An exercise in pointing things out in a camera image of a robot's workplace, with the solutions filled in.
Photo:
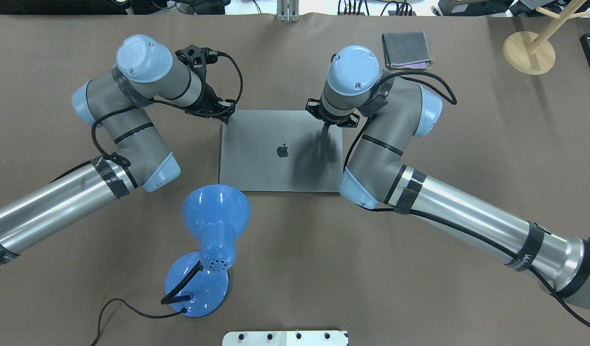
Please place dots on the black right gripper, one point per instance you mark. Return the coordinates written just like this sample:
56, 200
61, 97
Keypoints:
327, 128

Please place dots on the grey laptop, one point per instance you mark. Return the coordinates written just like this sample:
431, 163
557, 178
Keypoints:
277, 150

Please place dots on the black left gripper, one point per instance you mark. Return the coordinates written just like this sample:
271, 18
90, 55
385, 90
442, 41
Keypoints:
208, 99

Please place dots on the blue desk lamp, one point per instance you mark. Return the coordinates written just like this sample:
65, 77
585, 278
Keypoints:
198, 282

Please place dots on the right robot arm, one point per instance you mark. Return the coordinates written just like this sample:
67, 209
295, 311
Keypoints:
377, 176

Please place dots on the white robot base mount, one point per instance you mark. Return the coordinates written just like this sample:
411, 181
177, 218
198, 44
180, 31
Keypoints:
287, 338

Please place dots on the wooden stand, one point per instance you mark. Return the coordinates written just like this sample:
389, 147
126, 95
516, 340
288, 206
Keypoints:
532, 53

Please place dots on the grey folded cloth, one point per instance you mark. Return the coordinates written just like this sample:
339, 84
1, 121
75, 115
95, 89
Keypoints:
406, 50

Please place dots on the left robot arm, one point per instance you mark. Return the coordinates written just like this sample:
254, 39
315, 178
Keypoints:
131, 151

